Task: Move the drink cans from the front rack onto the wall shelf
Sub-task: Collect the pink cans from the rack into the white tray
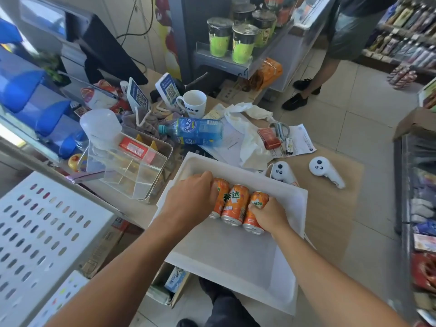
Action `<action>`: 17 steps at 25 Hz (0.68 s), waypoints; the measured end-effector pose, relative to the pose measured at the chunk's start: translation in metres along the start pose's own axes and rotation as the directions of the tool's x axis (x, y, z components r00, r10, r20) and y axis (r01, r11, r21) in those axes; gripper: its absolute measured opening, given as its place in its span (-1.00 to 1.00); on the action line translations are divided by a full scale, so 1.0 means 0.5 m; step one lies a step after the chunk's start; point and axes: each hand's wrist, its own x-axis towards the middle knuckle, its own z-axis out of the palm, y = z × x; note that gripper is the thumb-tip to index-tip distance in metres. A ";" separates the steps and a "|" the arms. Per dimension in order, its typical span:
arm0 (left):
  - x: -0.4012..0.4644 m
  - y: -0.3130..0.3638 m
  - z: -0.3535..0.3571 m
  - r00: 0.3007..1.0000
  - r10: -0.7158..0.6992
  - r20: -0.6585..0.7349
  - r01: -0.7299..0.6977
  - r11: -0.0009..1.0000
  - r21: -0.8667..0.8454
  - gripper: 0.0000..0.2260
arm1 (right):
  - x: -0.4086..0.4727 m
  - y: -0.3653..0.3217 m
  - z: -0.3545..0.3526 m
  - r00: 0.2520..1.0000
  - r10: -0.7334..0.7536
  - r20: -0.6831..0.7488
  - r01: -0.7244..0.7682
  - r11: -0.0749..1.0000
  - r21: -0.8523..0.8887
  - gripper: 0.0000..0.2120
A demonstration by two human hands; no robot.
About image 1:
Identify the person's right hand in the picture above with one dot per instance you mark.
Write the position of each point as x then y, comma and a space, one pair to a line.
272, 217

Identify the person's left hand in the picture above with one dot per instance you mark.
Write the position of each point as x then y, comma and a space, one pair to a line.
190, 200

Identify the white plastic tray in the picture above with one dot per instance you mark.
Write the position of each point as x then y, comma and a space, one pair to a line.
221, 255

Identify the white metal shelf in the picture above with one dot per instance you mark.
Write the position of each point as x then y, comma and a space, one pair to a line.
100, 209

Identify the person's right forearm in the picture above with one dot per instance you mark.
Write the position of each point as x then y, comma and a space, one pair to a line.
330, 289

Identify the person's left forearm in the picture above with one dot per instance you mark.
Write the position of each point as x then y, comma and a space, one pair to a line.
119, 279

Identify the person's right shoe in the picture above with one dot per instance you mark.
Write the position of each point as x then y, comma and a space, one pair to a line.
214, 289

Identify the person's shoe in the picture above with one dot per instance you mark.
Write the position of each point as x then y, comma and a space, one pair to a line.
187, 323
214, 289

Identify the person's dark grey trousers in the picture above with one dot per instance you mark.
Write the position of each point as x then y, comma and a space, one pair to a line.
231, 313

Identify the person's left shoe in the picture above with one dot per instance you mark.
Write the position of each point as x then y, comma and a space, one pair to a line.
187, 323

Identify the white handheld controller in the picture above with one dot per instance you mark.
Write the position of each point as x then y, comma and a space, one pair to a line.
322, 166
282, 171

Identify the clear acrylic organizer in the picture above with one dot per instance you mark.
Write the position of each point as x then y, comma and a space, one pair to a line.
136, 177

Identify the white document sheet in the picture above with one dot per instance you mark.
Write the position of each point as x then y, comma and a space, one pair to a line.
228, 146

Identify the blue drink bottle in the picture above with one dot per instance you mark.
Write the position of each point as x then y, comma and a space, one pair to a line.
197, 131

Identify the white plastic bag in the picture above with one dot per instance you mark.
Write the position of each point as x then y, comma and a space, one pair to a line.
252, 146

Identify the red white small box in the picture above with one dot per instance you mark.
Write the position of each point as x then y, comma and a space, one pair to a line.
133, 148

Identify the small red packet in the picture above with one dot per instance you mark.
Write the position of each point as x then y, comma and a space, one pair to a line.
269, 138

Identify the small blue carton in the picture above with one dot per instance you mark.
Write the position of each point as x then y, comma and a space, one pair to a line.
175, 279

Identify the white paper receipt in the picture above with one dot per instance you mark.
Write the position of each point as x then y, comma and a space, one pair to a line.
303, 139

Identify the grey cloth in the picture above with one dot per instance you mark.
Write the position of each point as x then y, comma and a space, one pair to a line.
153, 122

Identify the grey scissors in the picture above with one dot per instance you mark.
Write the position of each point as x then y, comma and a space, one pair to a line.
281, 131

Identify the brown printed carton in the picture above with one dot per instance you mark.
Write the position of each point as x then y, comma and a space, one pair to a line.
109, 245

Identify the white mug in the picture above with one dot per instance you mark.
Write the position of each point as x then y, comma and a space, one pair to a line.
194, 103

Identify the open cardboard floor box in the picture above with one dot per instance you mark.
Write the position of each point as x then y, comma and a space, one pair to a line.
156, 292

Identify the blue rounded code stand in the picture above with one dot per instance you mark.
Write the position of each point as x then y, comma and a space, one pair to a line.
168, 88

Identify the white frosted plastic container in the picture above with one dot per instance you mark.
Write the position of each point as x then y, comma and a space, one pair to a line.
100, 127

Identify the white framed code stand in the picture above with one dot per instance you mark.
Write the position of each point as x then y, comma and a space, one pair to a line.
138, 95

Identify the yellow red small toy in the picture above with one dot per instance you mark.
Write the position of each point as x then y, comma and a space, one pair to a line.
74, 162

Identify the white red cat figurine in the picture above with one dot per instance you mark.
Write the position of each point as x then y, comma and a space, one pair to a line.
102, 98

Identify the orange snack bag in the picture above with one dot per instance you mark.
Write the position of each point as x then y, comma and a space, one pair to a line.
269, 73

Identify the dark snack display rack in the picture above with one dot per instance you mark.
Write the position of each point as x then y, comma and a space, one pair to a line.
422, 217

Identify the grey display stand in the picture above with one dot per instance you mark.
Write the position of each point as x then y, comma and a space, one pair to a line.
190, 37

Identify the black cash register monitor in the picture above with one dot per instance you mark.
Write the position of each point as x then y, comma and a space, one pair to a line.
109, 51

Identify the brown cardboard box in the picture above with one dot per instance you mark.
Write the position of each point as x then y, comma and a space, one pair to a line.
419, 122

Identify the blue plastic display rack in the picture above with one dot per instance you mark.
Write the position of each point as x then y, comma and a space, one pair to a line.
34, 98

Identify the yellow red wall poster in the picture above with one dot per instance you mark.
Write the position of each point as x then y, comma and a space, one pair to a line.
168, 40

